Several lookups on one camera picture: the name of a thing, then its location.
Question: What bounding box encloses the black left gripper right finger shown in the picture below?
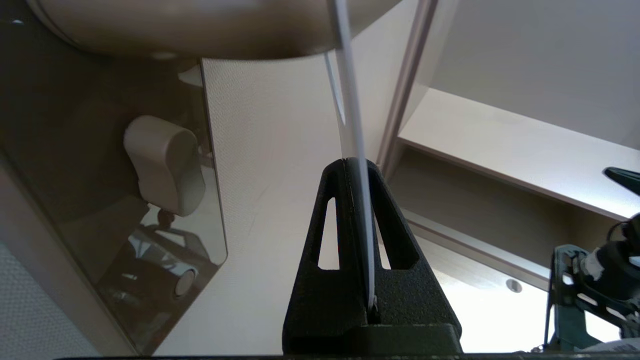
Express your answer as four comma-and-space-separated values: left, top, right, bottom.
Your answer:
367, 159, 464, 353

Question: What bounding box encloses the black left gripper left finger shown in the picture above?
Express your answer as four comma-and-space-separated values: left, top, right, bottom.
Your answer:
282, 159, 369, 353

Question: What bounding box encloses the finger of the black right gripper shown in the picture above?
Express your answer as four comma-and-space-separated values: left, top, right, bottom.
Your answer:
602, 166, 640, 199

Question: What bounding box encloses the white door hanger sign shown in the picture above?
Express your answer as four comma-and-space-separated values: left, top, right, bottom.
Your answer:
324, 0, 379, 311

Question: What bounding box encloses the cream white door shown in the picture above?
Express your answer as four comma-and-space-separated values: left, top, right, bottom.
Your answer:
0, 0, 441, 359

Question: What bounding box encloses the pale beige peanut-shaped object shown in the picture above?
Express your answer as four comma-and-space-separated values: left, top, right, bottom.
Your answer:
123, 115, 207, 218

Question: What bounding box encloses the bronze door lock plate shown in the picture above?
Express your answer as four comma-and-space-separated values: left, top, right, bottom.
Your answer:
0, 0, 229, 357

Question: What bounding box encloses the white closet shelf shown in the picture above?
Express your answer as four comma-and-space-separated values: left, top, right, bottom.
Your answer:
397, 87, 640, 222

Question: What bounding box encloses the beige metal door handle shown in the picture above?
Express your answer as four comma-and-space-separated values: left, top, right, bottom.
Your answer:
27, 0, 402, 62

